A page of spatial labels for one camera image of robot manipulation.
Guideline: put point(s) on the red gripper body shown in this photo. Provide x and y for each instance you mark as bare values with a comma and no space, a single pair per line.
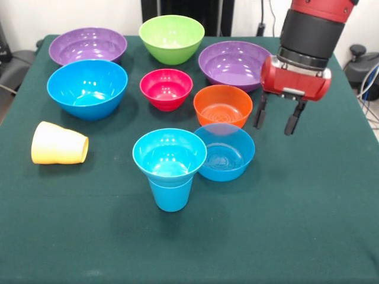
296,84

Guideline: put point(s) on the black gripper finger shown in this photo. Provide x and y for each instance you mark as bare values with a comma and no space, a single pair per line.
260,116
293,122

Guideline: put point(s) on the orange plastic bowl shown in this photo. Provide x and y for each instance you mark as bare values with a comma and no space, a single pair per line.
222,103

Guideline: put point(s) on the purple plastic bowl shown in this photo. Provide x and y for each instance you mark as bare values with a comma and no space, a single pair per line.
234,68
89,44

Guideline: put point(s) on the small blue plastic bowl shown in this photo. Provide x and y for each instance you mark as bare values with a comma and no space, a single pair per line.
231,170

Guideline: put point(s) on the pink plastic bowl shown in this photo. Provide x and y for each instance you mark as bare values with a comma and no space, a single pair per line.
165,88

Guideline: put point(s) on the cyan plastic bowl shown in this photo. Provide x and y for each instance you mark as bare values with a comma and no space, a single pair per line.
168,154

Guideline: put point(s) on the blue plastic cup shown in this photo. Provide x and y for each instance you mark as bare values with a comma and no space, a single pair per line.
170,198

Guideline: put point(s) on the yellow plastic cup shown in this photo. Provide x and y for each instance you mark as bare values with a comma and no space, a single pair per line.
56,145

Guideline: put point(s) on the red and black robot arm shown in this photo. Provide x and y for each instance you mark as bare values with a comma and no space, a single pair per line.
311,32

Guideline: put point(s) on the green plastic bowl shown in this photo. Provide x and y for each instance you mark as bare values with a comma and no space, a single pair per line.
171,38

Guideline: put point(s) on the dark green table cloth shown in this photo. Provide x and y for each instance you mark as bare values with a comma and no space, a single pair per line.
177,245

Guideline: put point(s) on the large blue plastic bowl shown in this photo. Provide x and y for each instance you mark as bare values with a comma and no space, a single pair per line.
86,83

